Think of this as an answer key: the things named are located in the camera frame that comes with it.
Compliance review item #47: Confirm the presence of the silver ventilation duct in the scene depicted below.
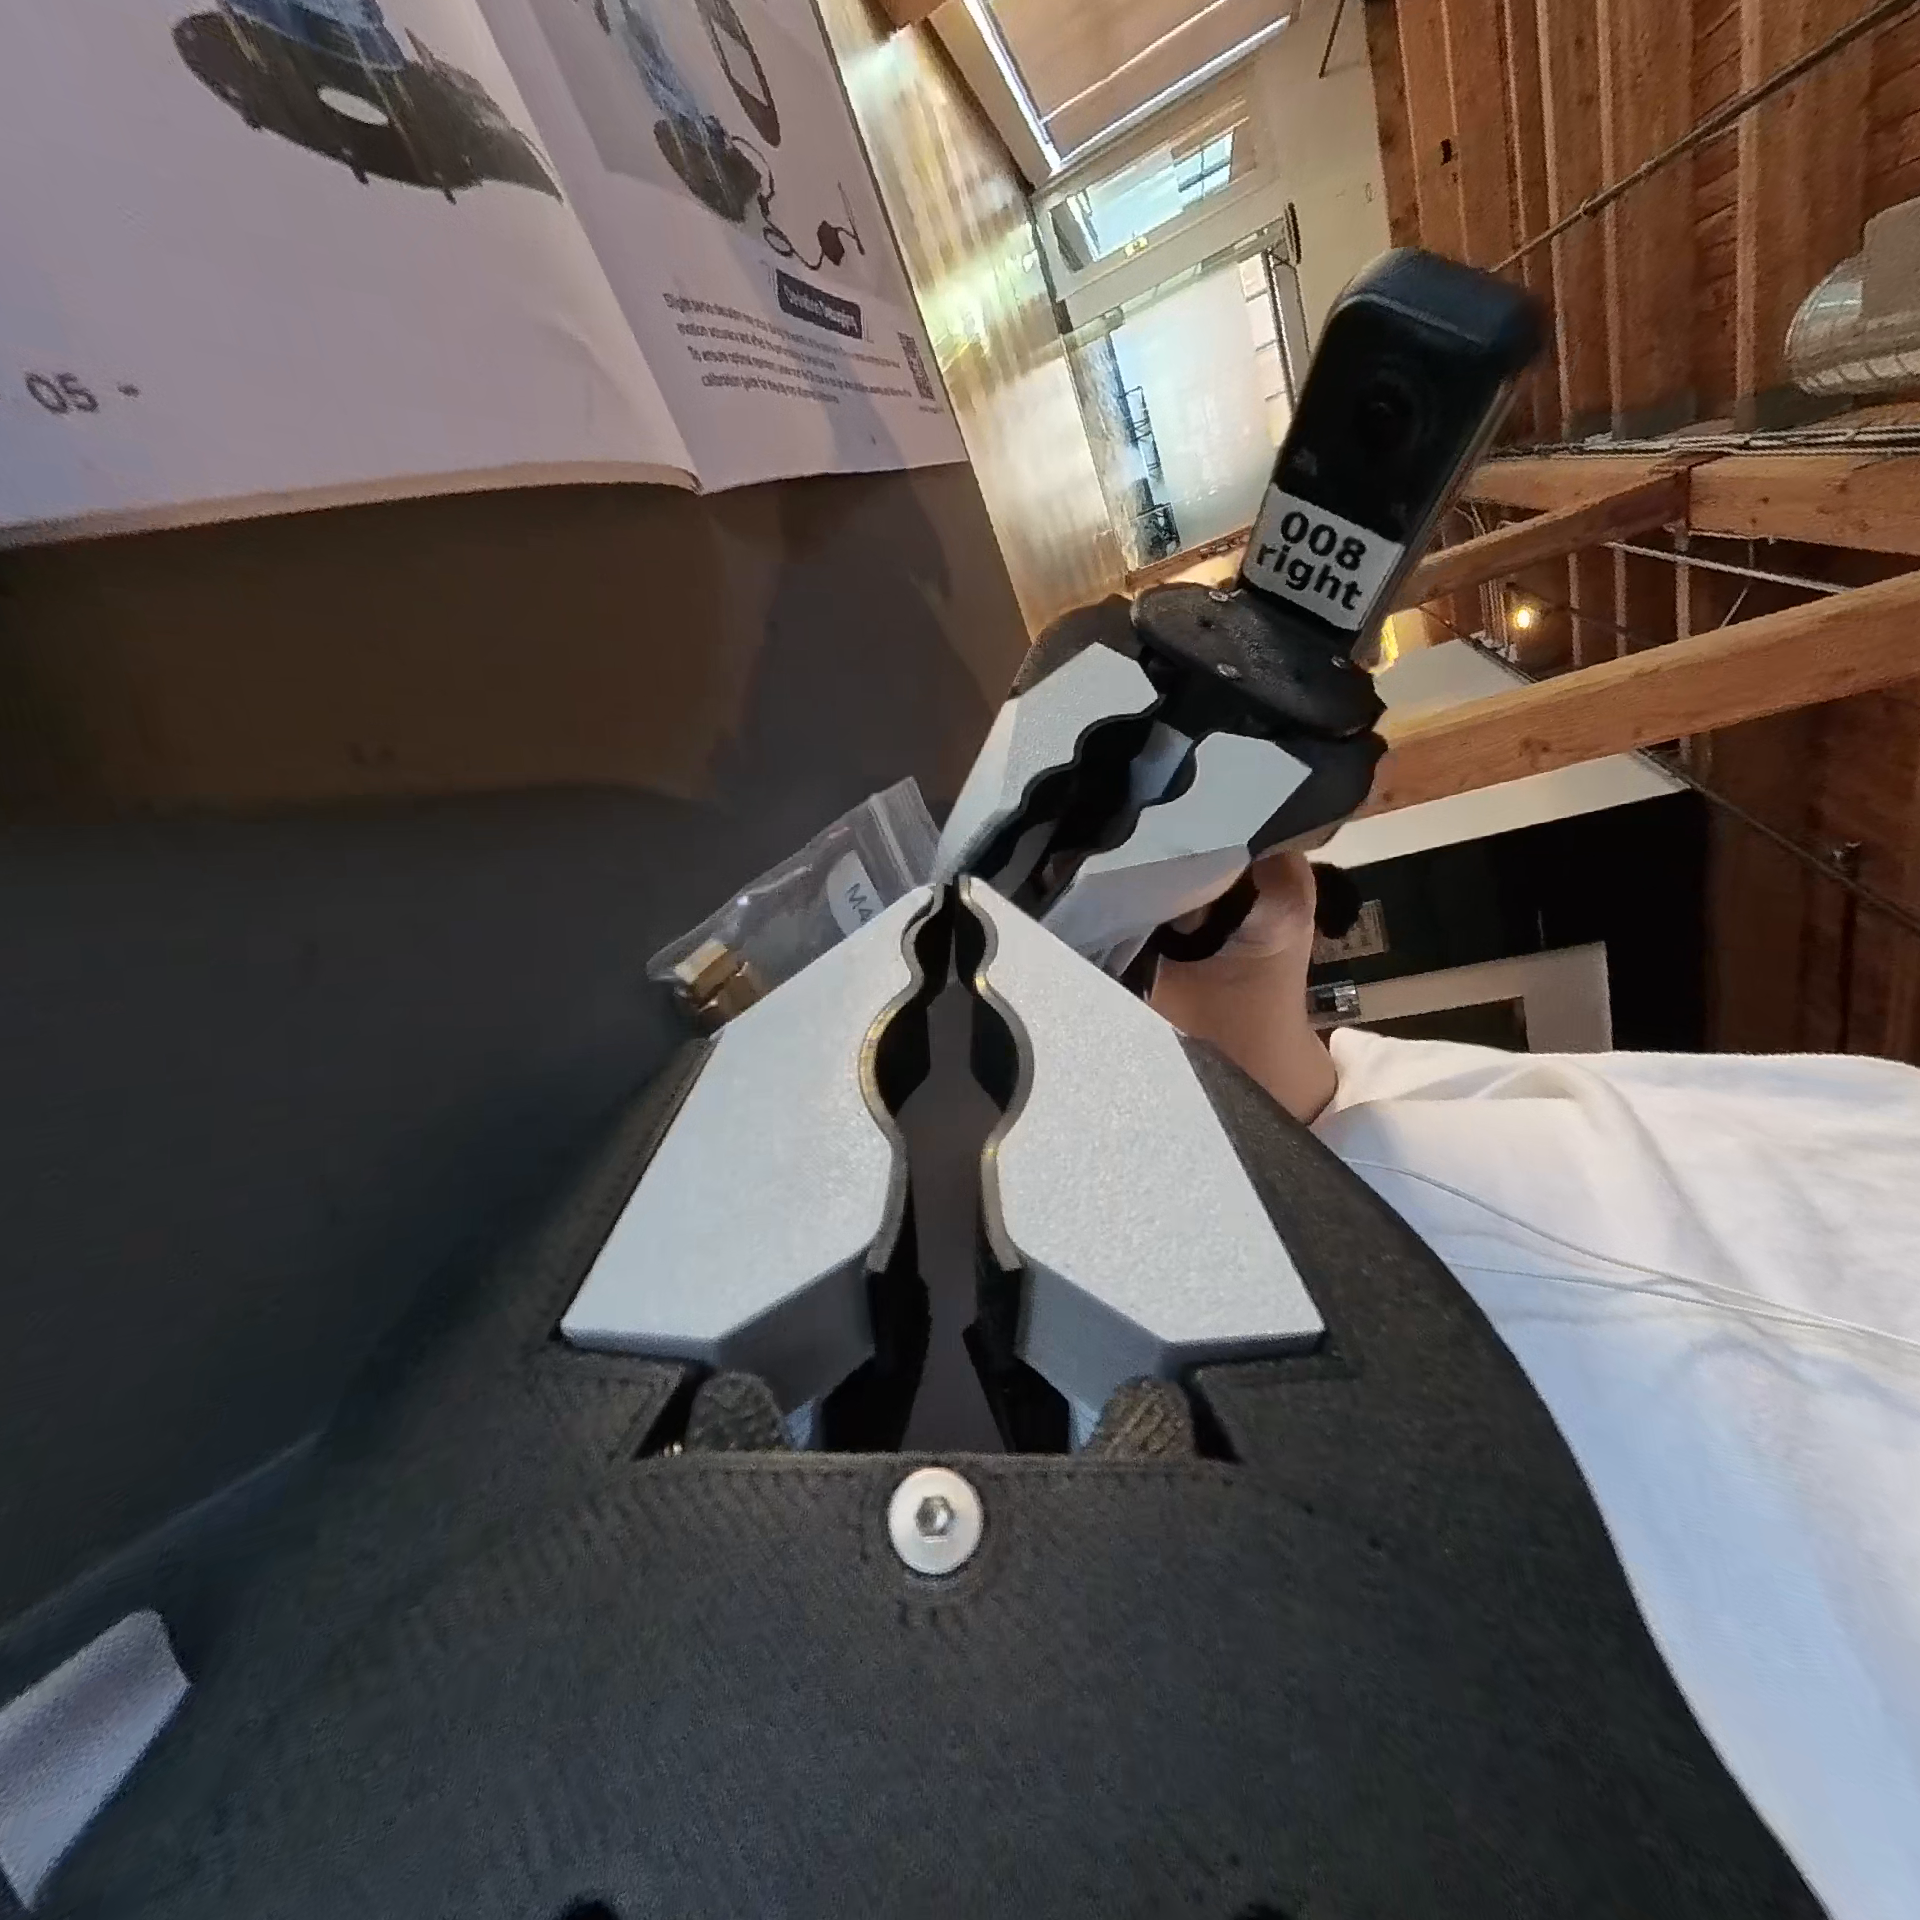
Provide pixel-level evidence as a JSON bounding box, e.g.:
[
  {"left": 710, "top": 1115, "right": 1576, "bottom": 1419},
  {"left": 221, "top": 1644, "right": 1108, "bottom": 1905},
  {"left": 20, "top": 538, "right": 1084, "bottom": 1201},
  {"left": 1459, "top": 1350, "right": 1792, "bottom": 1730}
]
[{"left": 1783, "top": 202, "right": 1920, "bottom": 400}]

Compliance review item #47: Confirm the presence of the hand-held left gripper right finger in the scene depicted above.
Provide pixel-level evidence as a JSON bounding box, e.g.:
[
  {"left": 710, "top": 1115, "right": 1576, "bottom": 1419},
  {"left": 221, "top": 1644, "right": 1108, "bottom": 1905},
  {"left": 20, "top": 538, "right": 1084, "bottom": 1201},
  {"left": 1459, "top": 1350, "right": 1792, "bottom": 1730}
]
[{"left": 954, "top": 880, "right": 1328, "bottom": 1453}]

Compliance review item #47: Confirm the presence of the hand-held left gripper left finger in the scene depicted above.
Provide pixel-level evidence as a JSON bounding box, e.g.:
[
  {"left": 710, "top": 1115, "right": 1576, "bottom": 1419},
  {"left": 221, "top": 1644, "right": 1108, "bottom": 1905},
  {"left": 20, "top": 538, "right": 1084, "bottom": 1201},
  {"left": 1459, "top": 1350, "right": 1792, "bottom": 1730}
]
[{"left": 556, "top": 883, "right": 951, "bottom": 1419}]

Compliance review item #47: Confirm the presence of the person's right hand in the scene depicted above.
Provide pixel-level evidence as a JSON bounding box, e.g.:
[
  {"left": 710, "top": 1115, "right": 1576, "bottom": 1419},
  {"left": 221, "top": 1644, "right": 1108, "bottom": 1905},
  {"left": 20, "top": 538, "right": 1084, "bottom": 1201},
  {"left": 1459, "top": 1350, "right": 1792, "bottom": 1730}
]
[{"left": 1152, "top": 862, "right": 1342, "bottom": 1124}]

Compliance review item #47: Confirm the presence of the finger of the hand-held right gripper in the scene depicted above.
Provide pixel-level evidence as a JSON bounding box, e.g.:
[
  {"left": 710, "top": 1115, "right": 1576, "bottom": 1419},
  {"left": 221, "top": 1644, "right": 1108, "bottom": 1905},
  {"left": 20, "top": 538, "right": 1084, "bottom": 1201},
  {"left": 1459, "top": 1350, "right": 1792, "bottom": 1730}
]
[
  {"left": 1035, "top": 729, "right": 1309, "bottom": 981},
  {"left": 932, "top": 643, "right": 1167, "bottom": 902}
]

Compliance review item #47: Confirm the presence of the dark work desk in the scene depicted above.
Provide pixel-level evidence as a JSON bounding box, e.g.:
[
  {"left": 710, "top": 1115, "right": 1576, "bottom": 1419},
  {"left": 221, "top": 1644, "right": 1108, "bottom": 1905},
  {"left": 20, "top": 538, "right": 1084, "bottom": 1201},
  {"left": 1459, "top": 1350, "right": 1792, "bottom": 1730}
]
[{"left": 0, "top": 461, "right": 1202, "bottom": 1920}]

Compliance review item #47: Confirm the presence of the person in white shirt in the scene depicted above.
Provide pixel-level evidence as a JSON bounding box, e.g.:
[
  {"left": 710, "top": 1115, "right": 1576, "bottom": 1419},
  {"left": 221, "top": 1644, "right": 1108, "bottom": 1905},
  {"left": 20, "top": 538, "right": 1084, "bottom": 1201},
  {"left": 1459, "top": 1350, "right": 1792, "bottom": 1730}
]
[{"left": 1317, "top": 1027, "right": 1920, "bottom": 1920}]

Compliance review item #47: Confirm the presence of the printed instruction manual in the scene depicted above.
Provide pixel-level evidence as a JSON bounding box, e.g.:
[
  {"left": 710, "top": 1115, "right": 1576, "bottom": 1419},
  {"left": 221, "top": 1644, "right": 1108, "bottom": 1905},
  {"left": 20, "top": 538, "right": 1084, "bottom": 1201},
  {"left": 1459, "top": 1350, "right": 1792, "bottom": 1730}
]
[{"left": 0, "top": 0, "right": 971, "bottom": 552}]

